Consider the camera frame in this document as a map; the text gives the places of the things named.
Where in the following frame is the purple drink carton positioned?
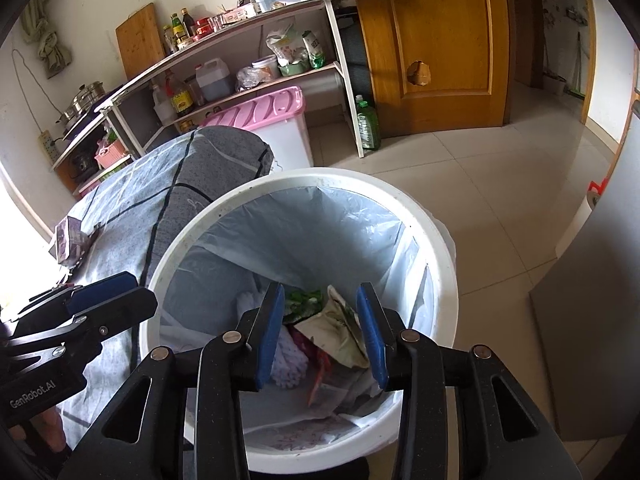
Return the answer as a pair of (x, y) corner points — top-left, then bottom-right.
(52, 216), (86, 266)

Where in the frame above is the grey refrigerator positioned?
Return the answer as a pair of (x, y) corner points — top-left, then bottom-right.
(530, 105), (640, 443)

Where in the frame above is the clear plastic jug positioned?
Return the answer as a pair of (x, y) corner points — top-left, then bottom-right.
(151, 84), (173, 126)

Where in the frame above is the white plastic tub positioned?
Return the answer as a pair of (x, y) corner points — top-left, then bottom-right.
(251, 55), (280, 81)

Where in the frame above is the pink plastic basket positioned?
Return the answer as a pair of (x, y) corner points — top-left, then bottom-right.
(95, 140), (126, 170)

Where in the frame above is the white metal shelf rack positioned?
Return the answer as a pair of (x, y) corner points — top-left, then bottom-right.
(95, 0), (368, 158)

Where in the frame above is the green white packet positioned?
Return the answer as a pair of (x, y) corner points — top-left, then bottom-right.
(301, 30), (326, 70)

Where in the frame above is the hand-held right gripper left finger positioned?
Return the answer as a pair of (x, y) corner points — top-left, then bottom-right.
(62, 281), (286, 480)

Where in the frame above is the person's left hand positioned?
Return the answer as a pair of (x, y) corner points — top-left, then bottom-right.
(10, 404), (68, 461)

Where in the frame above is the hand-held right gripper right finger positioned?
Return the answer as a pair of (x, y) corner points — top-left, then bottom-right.
(355, 282), (583, 480)

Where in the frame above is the pink utensil box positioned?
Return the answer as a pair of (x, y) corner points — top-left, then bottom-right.
(220, 7), (258, 26)

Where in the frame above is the low white shelf rack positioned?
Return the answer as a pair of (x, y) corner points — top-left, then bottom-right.
(50, 110), (146, 196)

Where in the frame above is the steel steamer pot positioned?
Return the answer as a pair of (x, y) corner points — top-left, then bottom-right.
(56, 80), (106, 126)

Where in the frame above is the wooden cutting board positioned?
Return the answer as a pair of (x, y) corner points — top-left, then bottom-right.
(116, 2), (167, 81)

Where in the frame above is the white round trash bin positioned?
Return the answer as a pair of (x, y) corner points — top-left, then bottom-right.
(139, 167), (459, 472)

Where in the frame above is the blue grey checked tablecloth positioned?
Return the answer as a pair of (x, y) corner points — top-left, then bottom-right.
(30, 127), (276, 461)

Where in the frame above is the wooden door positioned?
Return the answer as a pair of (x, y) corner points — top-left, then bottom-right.
(350, 0), (511, 136)

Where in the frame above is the hanging power cord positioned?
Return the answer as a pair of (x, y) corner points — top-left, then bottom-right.
(10, 50), (51, 133)

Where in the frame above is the hanging grey cloth bag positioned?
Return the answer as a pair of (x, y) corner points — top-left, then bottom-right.
(22, 0), (73, 78)

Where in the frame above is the green detergent bottle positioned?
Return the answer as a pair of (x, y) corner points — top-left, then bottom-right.
(356, 94), (382, 151)

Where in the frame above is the white plastic jerrycan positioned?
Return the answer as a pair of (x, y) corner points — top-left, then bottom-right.
(195, 57), (233, 102)

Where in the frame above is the pink lidded storage box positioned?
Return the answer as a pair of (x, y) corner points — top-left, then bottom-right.
(200, 86), (310, 171)

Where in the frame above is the black rice cooker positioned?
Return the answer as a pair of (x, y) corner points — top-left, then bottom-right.
(70, 147), (101, 178)

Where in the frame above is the black induction cooker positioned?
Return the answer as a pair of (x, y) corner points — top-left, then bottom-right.
(62, 110), (108, 141)

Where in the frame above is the cooking oil bottle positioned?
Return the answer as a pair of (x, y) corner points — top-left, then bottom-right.
(165, 71), (195, 118)

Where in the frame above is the large white foam net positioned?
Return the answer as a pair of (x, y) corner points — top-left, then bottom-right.
(270, 327), (311, 391)

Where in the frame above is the crumpled clear plastic bag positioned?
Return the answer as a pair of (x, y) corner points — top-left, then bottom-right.
(235, 66), (268, 92)

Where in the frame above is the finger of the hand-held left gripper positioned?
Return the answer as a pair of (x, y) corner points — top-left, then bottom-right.
(10, 287), (159, 361)
(30, 271), (139, 317)

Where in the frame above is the green snack wrapper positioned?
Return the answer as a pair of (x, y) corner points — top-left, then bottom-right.
(282, 289), (326, 323)

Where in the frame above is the beige paper bag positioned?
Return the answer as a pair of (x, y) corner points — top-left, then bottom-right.
(294, 285), (373, 368)

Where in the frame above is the translucent plastic bin liner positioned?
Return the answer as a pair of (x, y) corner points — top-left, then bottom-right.
(160, 185), (433, 441)

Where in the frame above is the broom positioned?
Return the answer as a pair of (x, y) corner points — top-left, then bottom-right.
(565, 30), (588, 98)

